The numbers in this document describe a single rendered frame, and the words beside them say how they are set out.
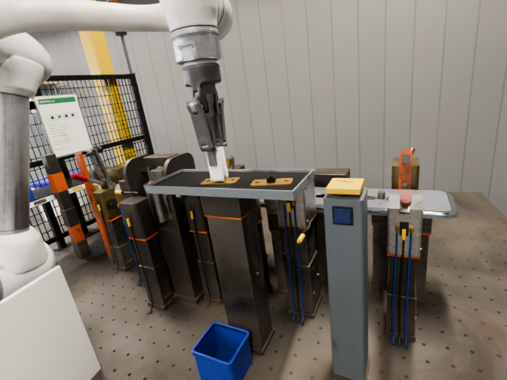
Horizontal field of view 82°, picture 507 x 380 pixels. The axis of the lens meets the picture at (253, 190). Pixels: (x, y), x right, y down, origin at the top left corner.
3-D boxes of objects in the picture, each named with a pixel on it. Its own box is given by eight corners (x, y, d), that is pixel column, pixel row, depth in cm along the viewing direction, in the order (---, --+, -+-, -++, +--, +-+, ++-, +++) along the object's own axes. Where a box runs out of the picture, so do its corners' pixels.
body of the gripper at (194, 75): (193, 67, 62) (201, 111, 65) (171, 65, 55) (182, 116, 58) (225, 62, 60) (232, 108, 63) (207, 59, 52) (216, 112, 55)
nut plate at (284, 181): (293, 179, 60) (293, 173, 60) (290, 185, 57) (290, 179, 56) (254, 181, 62) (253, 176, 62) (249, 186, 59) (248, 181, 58)
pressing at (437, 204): (450, 189, 87) (450, 185, 86) (462, 222, 68) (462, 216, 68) (129, 181, 150) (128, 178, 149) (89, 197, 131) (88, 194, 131)
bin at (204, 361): (255, 359, 74) (250, 331, 71) (236, 395, 66) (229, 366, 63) (219, 347, 79) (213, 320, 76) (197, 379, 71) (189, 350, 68)
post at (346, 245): (370, 359, 70) (369, 186, 56) (366, 388, 63) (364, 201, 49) (337, 350, 73) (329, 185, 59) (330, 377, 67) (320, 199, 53)
